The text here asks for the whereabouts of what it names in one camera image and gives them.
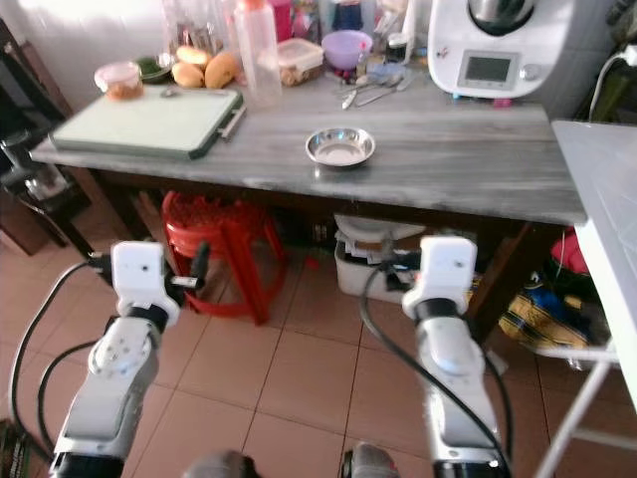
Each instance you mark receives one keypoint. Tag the dark green bowl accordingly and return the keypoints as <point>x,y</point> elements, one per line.
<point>156,68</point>

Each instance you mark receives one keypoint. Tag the black chair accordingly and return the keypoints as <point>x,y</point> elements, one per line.
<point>25,149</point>

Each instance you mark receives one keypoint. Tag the round steel plate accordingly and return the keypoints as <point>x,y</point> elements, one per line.
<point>340,147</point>

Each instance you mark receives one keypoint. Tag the steel cutlery piece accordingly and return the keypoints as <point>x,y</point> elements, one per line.
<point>358,95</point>
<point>386,92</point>

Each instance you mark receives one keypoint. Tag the round pink-lidded food container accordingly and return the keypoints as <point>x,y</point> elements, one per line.
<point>122,80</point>

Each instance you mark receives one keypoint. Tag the white plastic bin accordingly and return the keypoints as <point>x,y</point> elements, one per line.
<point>363,274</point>

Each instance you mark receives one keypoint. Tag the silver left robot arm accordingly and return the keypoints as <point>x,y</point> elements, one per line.
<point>109,398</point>

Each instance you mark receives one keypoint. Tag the colourful patterned bag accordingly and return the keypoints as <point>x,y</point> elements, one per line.
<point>547,314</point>

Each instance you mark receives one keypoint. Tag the green patterned mat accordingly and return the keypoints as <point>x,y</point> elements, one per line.
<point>10,453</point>

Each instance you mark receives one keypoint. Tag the white kitchen food processor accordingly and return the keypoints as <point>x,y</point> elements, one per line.
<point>508,50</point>

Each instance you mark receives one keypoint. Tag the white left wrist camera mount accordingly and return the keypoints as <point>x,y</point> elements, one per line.
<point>139,279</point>

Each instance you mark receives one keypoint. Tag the grey left robot knee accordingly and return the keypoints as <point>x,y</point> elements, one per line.
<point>219,466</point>

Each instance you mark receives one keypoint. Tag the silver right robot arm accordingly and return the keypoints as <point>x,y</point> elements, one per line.
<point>453,388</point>

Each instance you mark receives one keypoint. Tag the clear rectangular food container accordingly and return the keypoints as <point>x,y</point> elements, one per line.
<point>301,62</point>

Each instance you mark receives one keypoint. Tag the grey-topped dark wooden table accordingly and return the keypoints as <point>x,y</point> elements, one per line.
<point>418,149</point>

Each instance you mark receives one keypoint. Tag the red bag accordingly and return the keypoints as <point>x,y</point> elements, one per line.
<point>569,254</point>

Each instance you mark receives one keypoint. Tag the red plastic stool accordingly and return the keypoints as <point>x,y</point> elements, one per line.
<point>219,224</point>

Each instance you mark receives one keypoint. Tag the grey right robot knee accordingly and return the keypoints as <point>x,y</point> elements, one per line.
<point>368,463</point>

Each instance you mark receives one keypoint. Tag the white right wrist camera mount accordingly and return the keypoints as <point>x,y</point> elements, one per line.
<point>443,274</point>

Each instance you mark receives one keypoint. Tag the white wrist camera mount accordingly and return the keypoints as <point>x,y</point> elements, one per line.
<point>443,274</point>
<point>139,279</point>

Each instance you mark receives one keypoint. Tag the grey robot knee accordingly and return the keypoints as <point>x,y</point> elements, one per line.
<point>219,466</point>
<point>368,463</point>

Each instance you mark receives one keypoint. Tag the clear plastic bottle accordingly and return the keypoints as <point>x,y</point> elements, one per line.
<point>256,55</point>

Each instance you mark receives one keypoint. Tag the brown bread roll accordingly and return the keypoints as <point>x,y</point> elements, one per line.
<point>221,70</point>
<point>192,55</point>
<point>187,75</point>

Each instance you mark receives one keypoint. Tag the small purple bowl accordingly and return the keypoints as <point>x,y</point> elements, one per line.
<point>346,48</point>

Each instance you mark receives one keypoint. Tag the white folding table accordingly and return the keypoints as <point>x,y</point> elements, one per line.
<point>602,199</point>

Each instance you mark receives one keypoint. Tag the green-rimmed white cutting board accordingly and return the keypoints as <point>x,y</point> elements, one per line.
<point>144,121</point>

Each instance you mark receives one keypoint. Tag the white plastic lid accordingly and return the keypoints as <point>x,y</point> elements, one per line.
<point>373,229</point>

